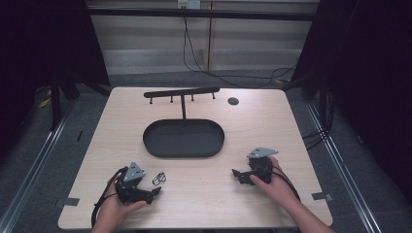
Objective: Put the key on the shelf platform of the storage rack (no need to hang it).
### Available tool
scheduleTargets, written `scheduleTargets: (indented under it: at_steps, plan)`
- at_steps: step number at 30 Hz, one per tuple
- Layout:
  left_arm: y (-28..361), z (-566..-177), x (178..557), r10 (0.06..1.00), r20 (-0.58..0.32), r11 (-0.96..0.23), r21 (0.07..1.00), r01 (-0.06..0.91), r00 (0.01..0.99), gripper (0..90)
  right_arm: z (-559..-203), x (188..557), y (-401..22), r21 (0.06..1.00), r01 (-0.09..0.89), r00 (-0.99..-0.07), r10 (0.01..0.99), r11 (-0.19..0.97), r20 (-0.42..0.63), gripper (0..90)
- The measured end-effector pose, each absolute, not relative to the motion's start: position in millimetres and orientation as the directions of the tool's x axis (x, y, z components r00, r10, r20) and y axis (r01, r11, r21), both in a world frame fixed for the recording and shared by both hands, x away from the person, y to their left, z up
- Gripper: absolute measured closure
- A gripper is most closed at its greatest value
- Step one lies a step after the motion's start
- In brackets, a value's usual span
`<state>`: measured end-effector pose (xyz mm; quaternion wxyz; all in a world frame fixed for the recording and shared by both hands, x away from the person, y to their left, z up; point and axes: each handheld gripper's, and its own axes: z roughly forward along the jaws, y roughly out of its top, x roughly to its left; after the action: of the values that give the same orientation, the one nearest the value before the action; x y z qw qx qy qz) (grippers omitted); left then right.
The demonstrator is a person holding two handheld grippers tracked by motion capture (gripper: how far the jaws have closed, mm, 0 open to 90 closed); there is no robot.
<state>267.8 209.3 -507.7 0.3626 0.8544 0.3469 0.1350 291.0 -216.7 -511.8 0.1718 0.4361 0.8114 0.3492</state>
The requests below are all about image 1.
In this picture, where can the grey tape strip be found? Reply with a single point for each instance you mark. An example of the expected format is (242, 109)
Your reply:
(322, 196)
(67, 202)

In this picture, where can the black horizontal frame bar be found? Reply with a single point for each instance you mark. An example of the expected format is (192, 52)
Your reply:
(200, 14)

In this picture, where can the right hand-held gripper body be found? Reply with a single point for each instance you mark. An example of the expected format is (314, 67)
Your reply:
(260, 165)

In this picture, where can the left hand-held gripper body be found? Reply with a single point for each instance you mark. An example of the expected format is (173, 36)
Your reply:
(129, 191)

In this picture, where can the person's left hand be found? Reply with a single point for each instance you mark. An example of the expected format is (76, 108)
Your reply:
(111, 207)

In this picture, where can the person's right hand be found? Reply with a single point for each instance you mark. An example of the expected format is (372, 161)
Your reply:
(275, 189)

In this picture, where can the small black floor strip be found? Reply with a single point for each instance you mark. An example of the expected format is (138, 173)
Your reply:
(79, 136)

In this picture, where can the black curtain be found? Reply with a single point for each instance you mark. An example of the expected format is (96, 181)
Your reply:
(366, 81)
(42, 48)

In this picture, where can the white wall socket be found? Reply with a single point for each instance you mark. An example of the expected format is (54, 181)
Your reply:
(188, 4)

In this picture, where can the round black table grommet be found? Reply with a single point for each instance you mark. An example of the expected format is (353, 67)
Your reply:
(233, 101)

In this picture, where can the aluminium floor rail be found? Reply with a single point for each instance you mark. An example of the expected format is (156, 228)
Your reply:
(343, 168)
(30, 168)

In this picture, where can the black metal stand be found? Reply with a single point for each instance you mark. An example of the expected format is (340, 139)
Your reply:
(55, 103)

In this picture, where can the yellow floor scrap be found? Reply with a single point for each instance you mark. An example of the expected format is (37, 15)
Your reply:
(44, 101)

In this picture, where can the black hook rack with tray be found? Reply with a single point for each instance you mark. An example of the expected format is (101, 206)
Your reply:
(183, 137)

